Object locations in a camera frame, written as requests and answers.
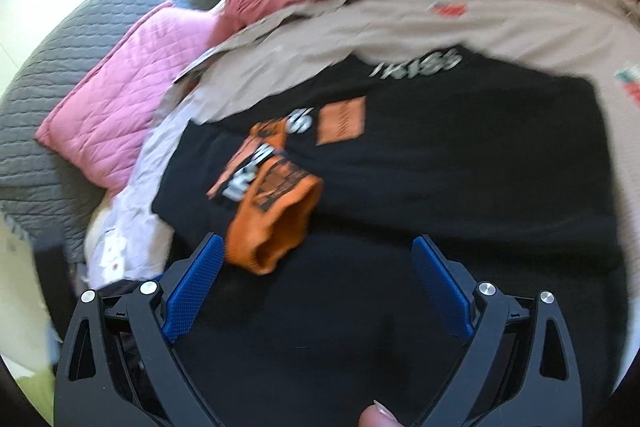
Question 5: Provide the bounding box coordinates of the black shirt with orange cuffs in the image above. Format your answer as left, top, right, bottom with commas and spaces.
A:
152, 46, 627, 426

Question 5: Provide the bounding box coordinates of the person's right hand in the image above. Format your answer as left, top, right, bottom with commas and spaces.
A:
358, 400, 402, 427

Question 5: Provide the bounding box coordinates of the grey quilted headboard cover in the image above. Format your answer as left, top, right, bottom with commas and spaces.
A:
0, 0, 220, 263

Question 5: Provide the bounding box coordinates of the pink quilted pillow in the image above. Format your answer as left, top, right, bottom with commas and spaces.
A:
35, 1, 218, 195

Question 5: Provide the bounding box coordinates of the beige strawberry print bedsheet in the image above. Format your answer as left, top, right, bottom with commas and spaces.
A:
87, 0, 639, 288

